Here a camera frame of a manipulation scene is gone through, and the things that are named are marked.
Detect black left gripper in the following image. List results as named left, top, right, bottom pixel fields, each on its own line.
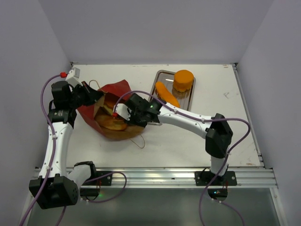
left=68, top=81, right=103, bottom=109

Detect red paper bag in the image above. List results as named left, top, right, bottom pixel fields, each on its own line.
left=78, top=80, right=144, bottom=143

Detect orange twisted bread stick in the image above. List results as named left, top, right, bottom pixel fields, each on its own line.
left=155, top=81, right=180, bottom=108

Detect golden oval bread roll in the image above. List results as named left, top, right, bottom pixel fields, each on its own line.
left=95, top=114, right=127, bottom=131

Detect metal serving tongs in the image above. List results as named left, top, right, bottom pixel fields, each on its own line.
left=147, top=122, right=162, bottom=126

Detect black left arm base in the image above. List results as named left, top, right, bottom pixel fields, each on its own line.
left=79, top=175, right=112, bottom=201

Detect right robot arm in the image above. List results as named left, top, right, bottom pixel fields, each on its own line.
left=125, top=93, right=233, bottom=185

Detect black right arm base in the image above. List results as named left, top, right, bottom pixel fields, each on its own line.
left=194, top=168, right=238, bottom=202

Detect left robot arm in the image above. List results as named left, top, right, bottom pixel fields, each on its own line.
left=29, top=81, right=104, bottom=209

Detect stainless steel tray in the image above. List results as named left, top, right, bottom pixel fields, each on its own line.
left=150, top=70, right=196, bottom=111

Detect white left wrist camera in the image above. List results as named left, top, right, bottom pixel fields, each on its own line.
left=60, top=67, right=82, bottom=87

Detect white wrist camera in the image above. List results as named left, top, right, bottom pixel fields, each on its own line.
left=60, top=67, right=82, bottom=87
left=112, top=103, right=131, bottom=121

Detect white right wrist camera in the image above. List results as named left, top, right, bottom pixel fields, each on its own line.
left=112, top=103, right=131, bottom=121

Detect aluminium front rail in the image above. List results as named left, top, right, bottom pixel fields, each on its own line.
left=32, top=167, right=278, bottom=189

